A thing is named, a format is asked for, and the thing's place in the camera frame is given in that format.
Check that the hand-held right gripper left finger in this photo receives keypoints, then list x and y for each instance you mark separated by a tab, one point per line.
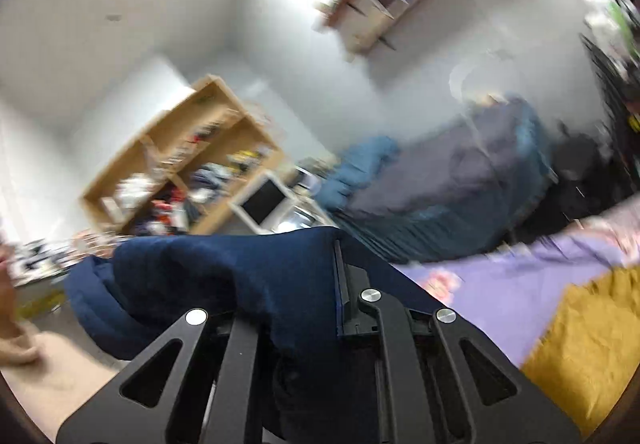
241	364

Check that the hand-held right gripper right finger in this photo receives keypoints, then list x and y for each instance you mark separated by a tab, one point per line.
350	296

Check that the dark blue padded jacket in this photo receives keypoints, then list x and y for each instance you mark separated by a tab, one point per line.
225	269

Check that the grey and teal bedding pile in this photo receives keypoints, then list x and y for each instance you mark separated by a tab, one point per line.
425	234

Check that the light blue quilted pillow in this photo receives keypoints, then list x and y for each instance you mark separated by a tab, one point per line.
357	168

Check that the white computer monitor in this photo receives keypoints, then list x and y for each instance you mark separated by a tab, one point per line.
262	201

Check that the purple printed blanket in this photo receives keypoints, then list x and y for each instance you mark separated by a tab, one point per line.
520	284

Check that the beige cloth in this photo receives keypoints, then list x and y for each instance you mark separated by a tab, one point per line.
55	374

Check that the wooden bookshelf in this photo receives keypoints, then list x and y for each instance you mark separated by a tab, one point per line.
190	158

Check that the yellow blanket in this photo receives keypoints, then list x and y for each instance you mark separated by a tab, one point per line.
595	339

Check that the black round stool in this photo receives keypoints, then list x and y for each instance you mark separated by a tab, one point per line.
577	156

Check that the black metal rack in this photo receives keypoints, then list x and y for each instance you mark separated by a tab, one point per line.
617	88

